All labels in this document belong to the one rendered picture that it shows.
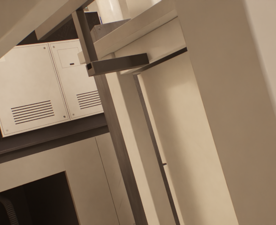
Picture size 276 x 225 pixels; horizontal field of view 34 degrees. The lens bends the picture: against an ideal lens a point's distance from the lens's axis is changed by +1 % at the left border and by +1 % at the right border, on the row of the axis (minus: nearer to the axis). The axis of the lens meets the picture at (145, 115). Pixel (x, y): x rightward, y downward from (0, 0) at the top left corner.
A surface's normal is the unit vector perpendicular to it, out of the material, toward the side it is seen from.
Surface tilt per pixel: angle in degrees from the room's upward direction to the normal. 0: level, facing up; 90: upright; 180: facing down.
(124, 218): 90
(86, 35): 90
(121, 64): 90
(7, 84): 90
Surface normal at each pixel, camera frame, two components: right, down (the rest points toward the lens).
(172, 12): 0.28, 0.96
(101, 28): 0.31, -0.11
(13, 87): 0.58, -0.18
